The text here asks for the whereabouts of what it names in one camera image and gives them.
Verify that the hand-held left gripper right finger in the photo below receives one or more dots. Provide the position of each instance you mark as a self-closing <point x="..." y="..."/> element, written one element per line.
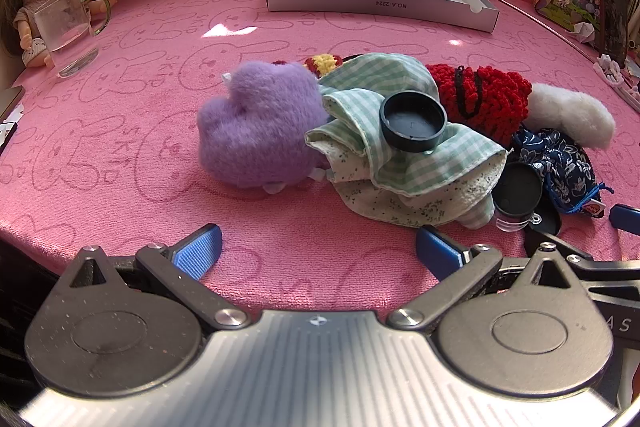
<point x="440" y="252"/>

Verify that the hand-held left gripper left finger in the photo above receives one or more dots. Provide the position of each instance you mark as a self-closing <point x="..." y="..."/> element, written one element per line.
<point x="197" y="252"/>

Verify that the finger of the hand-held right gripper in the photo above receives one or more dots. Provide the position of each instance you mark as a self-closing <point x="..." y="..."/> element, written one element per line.
<point x="627" y="218"/>
<point x="575" y="252"/>

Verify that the black round lid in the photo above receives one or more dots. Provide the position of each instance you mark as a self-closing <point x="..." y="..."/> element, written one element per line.
<point x="517" y="192"/>
<point x="412" y="127"/>
<point x="550" y="219"/>

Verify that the blue floral pouch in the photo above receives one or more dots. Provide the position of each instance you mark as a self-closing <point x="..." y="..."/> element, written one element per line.
<point x="560" y="162"/>

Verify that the white fluffy pom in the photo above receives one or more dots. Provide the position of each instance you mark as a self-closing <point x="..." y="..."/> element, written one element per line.
<point x="570" y="112"/>

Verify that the purple plush toy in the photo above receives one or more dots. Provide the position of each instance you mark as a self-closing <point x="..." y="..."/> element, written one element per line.
<point x="250" y="122"/>

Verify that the red crochet pouch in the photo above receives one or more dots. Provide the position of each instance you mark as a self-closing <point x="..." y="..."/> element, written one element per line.
<point x="500" y="102"/>

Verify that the green checkered cloth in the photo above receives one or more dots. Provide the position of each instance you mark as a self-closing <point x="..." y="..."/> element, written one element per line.
<point x="380" y="74"/>

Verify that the clear plastic hook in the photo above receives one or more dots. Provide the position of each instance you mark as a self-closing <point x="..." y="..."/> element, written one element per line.
<point x="515" y="224"/>

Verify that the pink bunny print mat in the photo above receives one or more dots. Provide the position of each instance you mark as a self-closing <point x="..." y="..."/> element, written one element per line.
<point x="150" y="182"/>

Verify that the white paper origami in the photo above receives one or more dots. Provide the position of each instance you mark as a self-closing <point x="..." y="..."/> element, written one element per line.
<point x="582" y="32"/>

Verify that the smartphone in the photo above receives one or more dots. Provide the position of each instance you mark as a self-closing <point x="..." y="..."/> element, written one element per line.
<point x="612" y="22"/>

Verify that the thin metal rod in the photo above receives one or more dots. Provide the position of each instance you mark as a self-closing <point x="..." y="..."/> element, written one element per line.
<point x="545" y="26"/>

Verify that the flat grey board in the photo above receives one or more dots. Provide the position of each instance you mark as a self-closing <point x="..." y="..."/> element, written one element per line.
<point x="10" y="102"/>

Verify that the glass mug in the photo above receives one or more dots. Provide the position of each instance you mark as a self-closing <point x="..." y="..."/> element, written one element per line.
<point x="65" y="32"/>

